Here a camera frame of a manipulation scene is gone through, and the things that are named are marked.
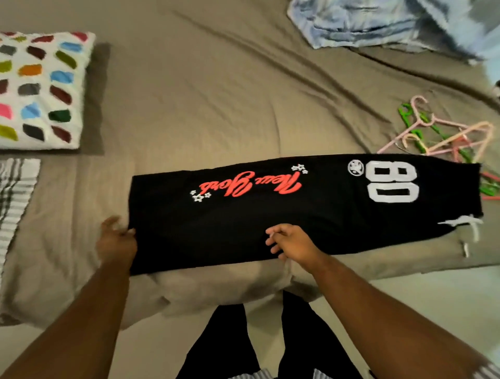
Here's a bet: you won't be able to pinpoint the person's right hand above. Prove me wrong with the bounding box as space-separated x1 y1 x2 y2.
264 222 331 274

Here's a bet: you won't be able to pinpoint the person's left hand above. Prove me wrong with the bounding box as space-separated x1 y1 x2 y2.
95 216 139 268

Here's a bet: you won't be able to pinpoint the black garment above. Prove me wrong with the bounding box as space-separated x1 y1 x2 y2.
127 152 484 276

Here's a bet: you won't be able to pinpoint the pile of coloured plastic hangers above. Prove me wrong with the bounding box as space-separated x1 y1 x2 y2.
376 94 500 201

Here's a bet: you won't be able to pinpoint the light blue garment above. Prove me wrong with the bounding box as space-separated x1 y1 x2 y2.
286 0 500 84

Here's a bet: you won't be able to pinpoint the person's left forearm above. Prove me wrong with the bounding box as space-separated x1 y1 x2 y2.
0 258 134 379

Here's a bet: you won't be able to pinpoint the person's right forearm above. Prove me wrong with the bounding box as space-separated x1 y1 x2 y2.
308 256 495 379

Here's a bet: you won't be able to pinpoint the person's black trousers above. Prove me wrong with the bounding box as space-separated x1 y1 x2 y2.
175 289 370 379

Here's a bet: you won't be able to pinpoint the bed with taupe sheet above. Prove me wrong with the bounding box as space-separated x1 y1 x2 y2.
0 0 500 329

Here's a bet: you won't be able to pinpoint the person's striped shirt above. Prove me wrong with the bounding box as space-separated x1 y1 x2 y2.
225 361 500 379

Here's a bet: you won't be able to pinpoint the grey checked towel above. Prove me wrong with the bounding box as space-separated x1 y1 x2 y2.
0 158 42 276

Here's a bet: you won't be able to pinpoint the colourful leaf print pillow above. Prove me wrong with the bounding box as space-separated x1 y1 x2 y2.
0 30 98 151

